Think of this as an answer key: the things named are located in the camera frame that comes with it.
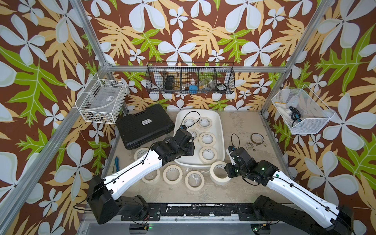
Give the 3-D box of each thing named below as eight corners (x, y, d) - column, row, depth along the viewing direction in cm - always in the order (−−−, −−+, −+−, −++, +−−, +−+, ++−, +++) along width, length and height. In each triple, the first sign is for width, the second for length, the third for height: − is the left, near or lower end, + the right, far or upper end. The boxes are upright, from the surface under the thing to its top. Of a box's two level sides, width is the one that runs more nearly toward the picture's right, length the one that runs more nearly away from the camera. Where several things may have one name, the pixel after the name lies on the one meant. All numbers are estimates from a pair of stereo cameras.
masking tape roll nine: (185, 190, 83) (185, 189, 80) (185, 172, 89) (185, 170, 87) (204, 190, 83) (205, 189, 80) (203, 172, 89) (203, 170, 87)
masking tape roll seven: (162, 184, 84) (162, 183, 82) (164, 166, 91) (164, 164, 89) (182, 184, 84) (182, 183, 82) (183, 166, 91) (182, 164, 89)
